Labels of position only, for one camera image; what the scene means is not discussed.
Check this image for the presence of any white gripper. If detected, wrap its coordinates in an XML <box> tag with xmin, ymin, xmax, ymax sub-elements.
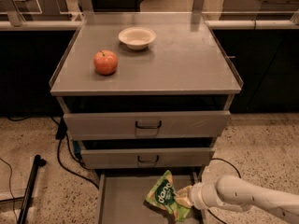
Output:
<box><xmin>175</xmin><ymin>182</ymin><xmax>218</xmax><ymax>210</ymax></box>

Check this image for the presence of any green rice chip bag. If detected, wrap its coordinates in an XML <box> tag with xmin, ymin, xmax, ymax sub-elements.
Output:
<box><xmin>146</xmin><ymin>170</ymin><xmax>190</xmax><ymax>222</ymax></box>

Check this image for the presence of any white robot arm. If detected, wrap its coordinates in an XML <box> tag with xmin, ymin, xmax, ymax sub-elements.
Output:
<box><xmin>175</xmin><ymin>175</ymin><xmax>299</xmax><ymax>224</ymax></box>

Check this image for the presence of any bottom drawer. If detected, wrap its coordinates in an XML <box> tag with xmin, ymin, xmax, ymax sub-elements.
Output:
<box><xmin>94</xmin><ymin>169</ymin><xmax>205</xmax><ymax>224</ymax></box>

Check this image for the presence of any drawer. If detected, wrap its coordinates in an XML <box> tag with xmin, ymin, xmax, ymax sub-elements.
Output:
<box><xmin>64</xmin><ymin>111</ymin><xmax>230</xmax><ymax>140</ymax></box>
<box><xmin>94</xmin><ymin>169</ymin><xmax>205</xmax><ymax>224</ymax></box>
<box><xmin>81</xmin><ymin>147</ymin><xmax>215</xmax><ymax>169</ymax></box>

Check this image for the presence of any middle drawer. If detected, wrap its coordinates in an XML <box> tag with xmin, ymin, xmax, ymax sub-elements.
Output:
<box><xmin>81</xmin><ymin>147</ymin><xmax>215</xmax><ymax>169</ymax></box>

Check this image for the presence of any grey drawer cabinet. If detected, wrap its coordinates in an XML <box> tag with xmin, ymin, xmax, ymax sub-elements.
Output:
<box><xmin>49</xmin><ymin>11</ymin><xmax>245</xmax><ymax>224</ymax></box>

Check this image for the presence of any top drawer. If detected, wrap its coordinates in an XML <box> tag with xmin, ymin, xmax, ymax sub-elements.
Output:
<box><xmin>64</xmin><ymin>111</ymin><xmax>230</xmax><ymax>140</ymax></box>

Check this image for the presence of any black stand leg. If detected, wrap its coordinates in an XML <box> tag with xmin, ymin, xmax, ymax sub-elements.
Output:
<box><xmin>17</xmin><ymin>155</ymin><xmax>47</xmax><ymax>224</ymax></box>

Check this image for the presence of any red apple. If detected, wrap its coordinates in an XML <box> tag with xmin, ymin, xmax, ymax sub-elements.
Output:
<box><xmin>93</xmin><ymin>49</ymin><xmax>118</xmax><ymax>76</ymax></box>

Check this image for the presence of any white bowl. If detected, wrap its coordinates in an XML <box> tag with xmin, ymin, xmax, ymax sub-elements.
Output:
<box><xmin>119</xmin><ymin>27</ymin><xmax>156</xmax><ymax>50</ymax></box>

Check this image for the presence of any black cable right floor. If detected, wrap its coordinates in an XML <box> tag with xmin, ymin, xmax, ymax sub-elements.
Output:
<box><xmin>206</xmin><ymin>158</ymin><xmax>243</xmax><ymax>224</ymax></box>

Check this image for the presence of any black cable floor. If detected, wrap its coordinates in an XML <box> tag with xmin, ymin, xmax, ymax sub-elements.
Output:
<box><xmin>206</xmin><ymin>158</ymin><xmax>243</xmax><ymax>224</ymax></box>
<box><xmin>6</xmin><ymin>115</ymin><xmax>100</xmax><ymax>190</ymax></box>

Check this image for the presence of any black cable left floor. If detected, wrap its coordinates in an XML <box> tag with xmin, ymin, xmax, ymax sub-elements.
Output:
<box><xmin>6</xmin><ymin>115</ymin><xmax>100</xmax><ymax>190</ymax></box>

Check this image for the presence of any thin cable far left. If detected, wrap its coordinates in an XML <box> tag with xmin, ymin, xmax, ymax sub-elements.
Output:
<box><xmin>0</xmin><ymin>157</ymin><xmax>19</xmax><ymax>224</ymax></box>

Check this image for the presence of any white rail barrier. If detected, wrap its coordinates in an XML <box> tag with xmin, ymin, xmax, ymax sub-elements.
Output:
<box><xmin>0</xmin><ymin>21</ymin><xmax>299</xmax><ymax>31</ymax></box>

